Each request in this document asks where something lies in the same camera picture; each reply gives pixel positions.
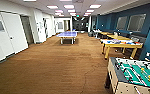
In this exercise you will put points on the white open door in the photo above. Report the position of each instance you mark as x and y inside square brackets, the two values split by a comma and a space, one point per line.
[47, 26]

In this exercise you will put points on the foosball gaming table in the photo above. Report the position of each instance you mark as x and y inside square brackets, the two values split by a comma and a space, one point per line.
[137, 75]

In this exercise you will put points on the blue ping-pong table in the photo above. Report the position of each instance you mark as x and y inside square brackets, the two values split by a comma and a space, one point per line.
[67, 33]

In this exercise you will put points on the dark glass entrance doors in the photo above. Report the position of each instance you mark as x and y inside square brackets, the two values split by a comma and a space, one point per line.
[80, 25]

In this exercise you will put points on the white door glass pane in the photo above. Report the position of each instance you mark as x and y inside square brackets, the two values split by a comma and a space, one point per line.
[60, 26]

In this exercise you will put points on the small white table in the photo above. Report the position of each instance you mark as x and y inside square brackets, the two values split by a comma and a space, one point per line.
[97, 32]

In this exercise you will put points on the long wooden table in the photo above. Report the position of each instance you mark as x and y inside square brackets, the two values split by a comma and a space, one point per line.
[119, 37]
[106, 33]

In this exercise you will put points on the ceiling light panel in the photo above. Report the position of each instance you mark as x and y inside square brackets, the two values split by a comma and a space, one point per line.
[58, 11]
[71, 11]
[90, 11]
[69, 6]
[52, 7]
[95, 6]

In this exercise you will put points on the yellow air hockey table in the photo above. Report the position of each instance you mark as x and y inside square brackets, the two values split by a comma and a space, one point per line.
[117, 42]

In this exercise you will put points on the grey recessed doorway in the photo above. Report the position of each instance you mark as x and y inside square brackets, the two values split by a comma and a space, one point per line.
[27, 30]

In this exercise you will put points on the white double door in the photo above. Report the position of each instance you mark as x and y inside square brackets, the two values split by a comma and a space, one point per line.
[14, 31]

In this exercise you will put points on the large interior glass window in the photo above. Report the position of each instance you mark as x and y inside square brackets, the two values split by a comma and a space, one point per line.
[137, 22]

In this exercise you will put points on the white pillar outlet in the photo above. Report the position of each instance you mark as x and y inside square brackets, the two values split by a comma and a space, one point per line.
[148, 54]

